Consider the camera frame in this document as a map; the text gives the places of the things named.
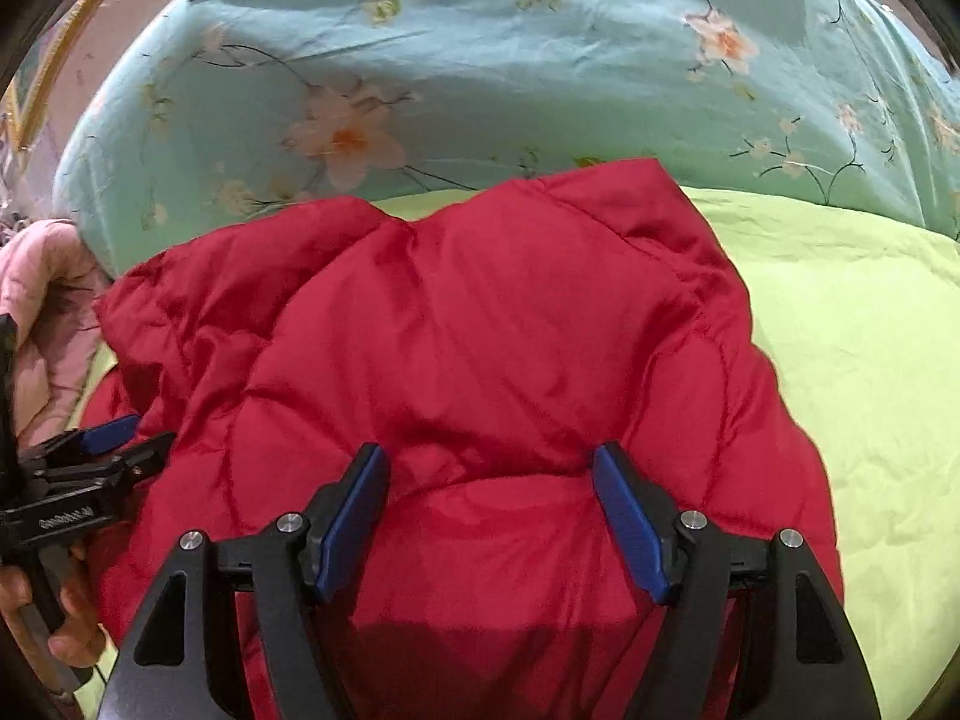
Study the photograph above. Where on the red quilted puffer jacket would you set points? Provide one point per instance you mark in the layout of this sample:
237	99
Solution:
490	349

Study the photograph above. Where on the gold framed landscape painting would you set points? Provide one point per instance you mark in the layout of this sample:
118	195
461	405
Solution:
27	96

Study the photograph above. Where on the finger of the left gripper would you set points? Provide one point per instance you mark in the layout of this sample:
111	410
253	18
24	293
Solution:
144	459
93	441

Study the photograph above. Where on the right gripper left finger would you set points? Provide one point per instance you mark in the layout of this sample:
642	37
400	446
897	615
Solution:
183	655

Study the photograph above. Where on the pink quilted comforter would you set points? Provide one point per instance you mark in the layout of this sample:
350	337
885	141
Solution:
50	283

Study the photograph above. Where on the teal floral duvet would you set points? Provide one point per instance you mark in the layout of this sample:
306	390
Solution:
224	110

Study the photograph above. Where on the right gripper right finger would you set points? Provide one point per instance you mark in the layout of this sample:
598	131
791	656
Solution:
797	655

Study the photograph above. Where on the lime green bed sheet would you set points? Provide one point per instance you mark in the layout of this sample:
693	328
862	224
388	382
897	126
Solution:
858	316

